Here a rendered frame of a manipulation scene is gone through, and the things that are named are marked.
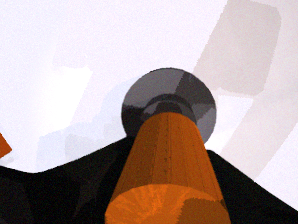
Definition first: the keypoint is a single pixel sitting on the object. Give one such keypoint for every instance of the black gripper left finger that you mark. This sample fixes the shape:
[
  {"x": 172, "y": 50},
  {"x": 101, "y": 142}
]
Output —
[{"x": 77, "y": 192}]

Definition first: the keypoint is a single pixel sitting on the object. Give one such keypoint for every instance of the orange knob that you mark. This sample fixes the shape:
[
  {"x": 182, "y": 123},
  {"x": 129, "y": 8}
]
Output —
[{"x": 168, "y": 178}]

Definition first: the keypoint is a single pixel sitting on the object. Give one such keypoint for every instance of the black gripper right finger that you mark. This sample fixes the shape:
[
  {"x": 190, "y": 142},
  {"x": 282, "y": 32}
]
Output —
[{"x": 248, "y": 202}]

